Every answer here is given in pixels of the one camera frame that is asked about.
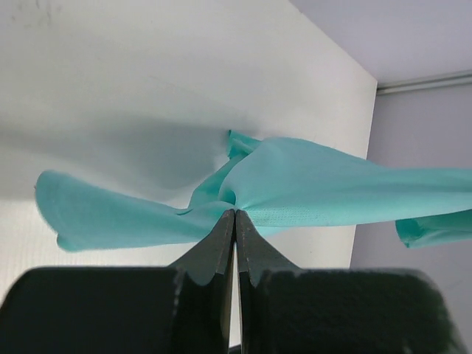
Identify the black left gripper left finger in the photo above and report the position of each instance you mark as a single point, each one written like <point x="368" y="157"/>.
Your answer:
<point x="184" y="307"/>

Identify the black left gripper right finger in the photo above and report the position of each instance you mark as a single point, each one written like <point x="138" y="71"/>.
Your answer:
<point x="288" y="309"/>

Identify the teal t shirt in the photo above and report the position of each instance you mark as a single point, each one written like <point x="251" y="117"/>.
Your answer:
<point x="280" y="183"/>

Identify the right rear aluminium post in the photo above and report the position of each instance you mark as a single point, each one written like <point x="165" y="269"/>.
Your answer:
<point x="440" y="81"/>

